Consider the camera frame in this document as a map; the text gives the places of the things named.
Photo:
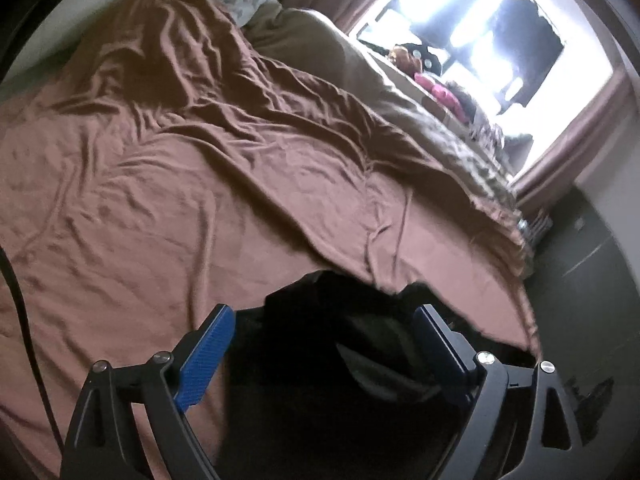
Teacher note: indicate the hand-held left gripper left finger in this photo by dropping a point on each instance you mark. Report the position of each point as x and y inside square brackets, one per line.
[207, 355]

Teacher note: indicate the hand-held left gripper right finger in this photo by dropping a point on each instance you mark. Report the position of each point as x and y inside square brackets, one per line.
[442, 350]

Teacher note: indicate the black shirt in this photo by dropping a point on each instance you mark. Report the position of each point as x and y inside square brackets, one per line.
[320, 390]

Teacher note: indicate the pile of crumpled clothes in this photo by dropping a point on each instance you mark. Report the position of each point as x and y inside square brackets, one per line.
[487, 135]

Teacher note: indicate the dark hanging clothes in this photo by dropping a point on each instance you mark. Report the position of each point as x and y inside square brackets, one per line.
[535, 50]

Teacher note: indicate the bed with brown sheet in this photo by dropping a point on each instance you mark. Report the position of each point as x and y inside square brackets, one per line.
[200, 185]

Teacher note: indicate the beige duvet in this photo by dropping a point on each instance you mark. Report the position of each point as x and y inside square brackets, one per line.
[380, 105]

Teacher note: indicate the pink plush toy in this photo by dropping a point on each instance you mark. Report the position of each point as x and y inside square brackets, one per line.
[442, 95]

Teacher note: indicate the black plush toy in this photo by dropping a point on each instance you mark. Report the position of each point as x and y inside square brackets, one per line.
[415, 57]

